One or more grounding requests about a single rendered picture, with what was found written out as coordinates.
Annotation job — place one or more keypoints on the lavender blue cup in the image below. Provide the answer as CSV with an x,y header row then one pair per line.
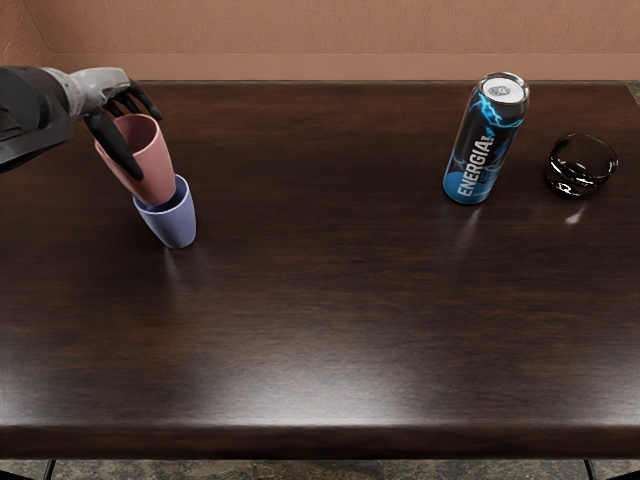
x,y
172,220

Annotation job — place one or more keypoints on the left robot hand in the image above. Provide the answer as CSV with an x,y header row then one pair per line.
x,y
95,90

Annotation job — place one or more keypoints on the pink cup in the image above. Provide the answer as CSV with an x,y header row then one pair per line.
x,y
150,165

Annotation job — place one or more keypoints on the black and blue drink can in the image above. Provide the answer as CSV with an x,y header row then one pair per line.
x,y
482,145

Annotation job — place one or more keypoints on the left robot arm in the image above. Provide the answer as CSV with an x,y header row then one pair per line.
x,y
25,110

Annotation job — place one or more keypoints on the dark glossy round object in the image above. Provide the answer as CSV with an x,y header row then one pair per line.
x,y
580,167

